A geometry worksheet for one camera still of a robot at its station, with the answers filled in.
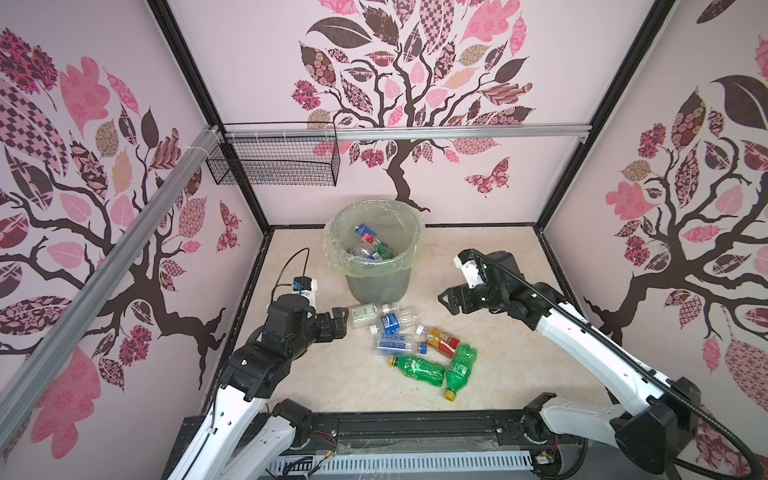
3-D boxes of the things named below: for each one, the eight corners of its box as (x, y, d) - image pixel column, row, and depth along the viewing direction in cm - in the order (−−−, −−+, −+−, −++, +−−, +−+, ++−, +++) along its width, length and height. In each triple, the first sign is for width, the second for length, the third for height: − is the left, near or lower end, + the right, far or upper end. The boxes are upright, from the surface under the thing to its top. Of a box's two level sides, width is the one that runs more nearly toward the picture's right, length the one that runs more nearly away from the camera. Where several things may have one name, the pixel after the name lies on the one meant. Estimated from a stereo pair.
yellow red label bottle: (412, 341, 90) (413, 335, 87) (419, 327, 93) (420, 320, 90) (453, 361, 86) (455, 355, 83) (458, 345, 90) (461, 338, 86)
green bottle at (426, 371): (386, 374, 84) (385, 367, 80) (390, 357, 87) (390, 350, 83) (441, 388, 81) (444, 382, 77) (444, 370, 85) (446, 364, 81)
